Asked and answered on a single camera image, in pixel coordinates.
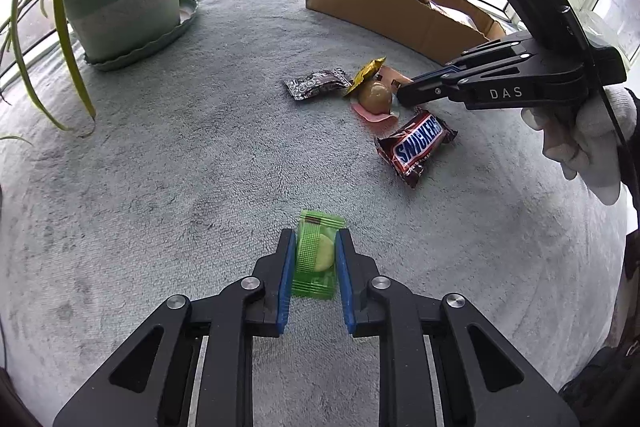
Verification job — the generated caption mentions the brown cardboard box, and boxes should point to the brown cardboard box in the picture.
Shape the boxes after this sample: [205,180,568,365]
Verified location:
[306,0,507,66]

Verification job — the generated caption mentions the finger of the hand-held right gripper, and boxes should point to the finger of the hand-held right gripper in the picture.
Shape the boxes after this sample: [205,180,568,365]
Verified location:
[396,68,472,108]
[442,38,540,74]

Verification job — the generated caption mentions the yellow wrapped candy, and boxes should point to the yellow wrapped candy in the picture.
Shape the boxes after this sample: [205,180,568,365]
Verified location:
[342,57,387,98]

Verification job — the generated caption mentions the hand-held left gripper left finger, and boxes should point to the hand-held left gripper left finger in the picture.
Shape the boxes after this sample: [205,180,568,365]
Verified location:
[52,228,298,427]

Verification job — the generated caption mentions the small black snack packet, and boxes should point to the small black snack packet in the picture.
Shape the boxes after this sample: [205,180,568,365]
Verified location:
[283,68,355,102]

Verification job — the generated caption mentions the pink brown candy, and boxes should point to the pink brown candy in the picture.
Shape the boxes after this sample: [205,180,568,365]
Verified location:
[351,66,416,125]

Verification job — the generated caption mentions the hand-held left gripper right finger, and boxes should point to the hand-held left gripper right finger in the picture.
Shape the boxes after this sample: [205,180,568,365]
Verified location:
[334,228,581,427]

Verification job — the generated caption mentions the brown chocolate bar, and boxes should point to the brown chocolate bar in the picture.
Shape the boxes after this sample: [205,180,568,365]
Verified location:
[375,109,458,189]

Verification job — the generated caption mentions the person's right hand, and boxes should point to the person's right hand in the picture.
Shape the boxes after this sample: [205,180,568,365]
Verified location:
[520,84,638,206]

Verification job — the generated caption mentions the green pot saucer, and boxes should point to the green pot saucer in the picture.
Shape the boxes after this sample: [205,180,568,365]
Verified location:
[82,0,199,72]

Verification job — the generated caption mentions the green candy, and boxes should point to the green candy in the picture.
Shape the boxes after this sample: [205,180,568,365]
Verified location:
[291,209,347,302]

